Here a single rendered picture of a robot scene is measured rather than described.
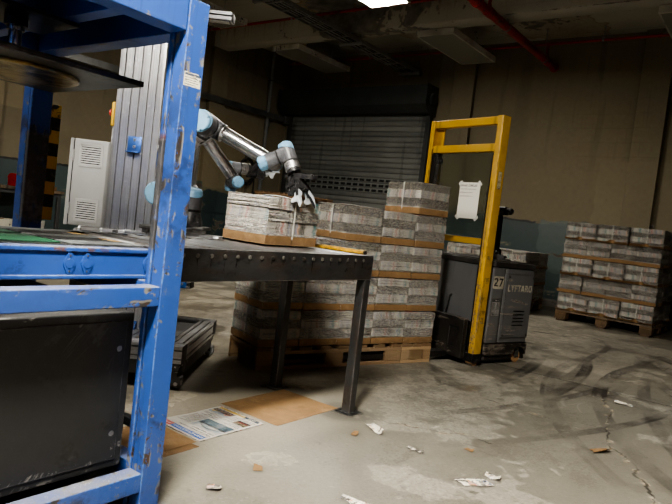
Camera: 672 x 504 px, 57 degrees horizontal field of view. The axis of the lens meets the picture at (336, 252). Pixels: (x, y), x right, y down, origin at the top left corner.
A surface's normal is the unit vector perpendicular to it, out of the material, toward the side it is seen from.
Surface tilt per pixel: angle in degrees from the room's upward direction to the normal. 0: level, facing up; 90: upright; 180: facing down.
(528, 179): 90
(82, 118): 90
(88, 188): 90
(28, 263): 90
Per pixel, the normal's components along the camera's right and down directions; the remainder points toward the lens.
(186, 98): 0.79, 0.12
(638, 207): -0.60, -0.03
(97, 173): 0.00, 0.05
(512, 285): 0.57, 0.11
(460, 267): -0.81, -0.07
